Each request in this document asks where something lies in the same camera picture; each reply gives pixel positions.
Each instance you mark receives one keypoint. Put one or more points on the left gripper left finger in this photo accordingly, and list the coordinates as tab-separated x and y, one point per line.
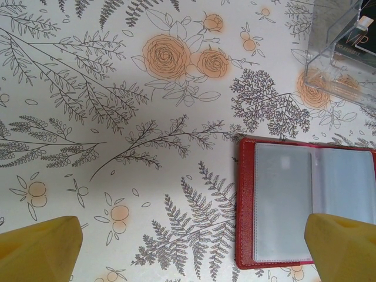
35	252

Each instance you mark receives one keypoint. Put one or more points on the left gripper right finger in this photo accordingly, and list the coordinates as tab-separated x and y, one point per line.
343	252

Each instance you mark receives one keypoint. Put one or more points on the red leather card holder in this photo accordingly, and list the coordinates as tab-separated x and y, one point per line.
282	191

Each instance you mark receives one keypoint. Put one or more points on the clear acrylic card stand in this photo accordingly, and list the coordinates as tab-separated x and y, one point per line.
320	73

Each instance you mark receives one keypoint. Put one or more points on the black VIP credit card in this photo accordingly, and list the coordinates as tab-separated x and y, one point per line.
368	44

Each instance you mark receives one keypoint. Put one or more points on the floral patterned table covering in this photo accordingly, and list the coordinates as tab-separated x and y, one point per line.
117	117

